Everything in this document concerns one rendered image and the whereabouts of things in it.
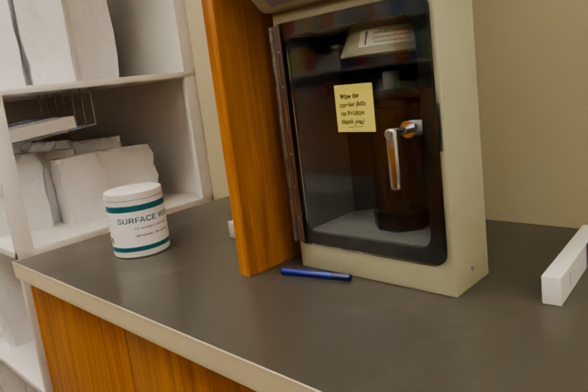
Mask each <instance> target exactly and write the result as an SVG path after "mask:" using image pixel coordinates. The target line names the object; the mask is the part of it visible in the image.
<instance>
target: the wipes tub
mask: <svg viewBox="0 0 588 392"><path fill-rule="evenodd" d="M103 198H104V202H105V207H106V213H107V217H108V225H109V231H110V235H111V240H112V244H113V249H114V252H115V256H117V257H120V258H138V257H143V256H150V255H153V254H156V253H158V252H161V251H163V250H165V249H167V248H168V247H169V245H170V236H169V230H168V225H167V219H166V214H165V203H164V198H163V194H162V188H161V184H159V183H156V182H147V183H138V184H132V185H123V186H119V187H116V188H113V189H110V190H107V191H106V192H105V193H104V194H103Z"/></svg>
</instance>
